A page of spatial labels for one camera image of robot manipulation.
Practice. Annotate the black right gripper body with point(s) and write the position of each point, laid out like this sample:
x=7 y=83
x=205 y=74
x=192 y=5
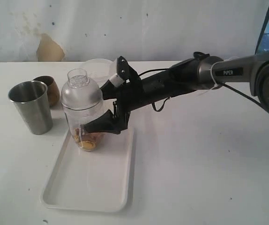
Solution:
x=129 y=96

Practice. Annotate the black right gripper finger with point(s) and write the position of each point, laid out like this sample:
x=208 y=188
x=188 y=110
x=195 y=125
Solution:
x=109 y=91
x=107 y=123

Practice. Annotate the pile of brown cubes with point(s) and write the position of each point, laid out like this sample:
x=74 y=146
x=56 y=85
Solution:
x=87 y=141

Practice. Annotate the clear plastic shaker cup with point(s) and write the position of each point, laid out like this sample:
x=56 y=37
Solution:
x=78 y=118

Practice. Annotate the clear domed shaker lid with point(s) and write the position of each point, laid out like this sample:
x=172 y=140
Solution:
x=80 y=92

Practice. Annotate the stainless steel cup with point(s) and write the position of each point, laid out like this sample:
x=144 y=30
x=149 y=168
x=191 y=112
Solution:
x=31 y=100

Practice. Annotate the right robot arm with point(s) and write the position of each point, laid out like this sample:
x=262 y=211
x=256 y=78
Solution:
x=206 y=72

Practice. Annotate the translucent frosted plastic cup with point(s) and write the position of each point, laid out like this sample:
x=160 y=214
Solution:
x=97 y=69

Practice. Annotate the white rectangular plastic tray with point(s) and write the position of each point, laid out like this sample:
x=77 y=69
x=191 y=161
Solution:
x=93 y=181

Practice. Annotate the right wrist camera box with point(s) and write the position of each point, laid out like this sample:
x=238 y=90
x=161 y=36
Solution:
x=118 y=71

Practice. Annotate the black metal window post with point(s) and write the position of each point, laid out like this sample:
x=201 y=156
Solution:
x=266 y=19

